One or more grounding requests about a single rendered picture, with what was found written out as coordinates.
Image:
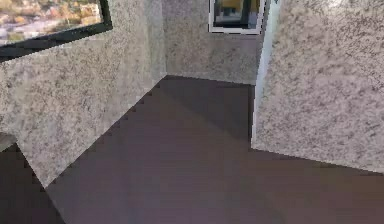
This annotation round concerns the white framed painting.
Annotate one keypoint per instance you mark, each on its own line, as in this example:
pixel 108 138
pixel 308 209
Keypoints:
pixel 235 15

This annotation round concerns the black framed window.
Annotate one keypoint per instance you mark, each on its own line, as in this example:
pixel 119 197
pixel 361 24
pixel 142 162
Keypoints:
pixel 43 20

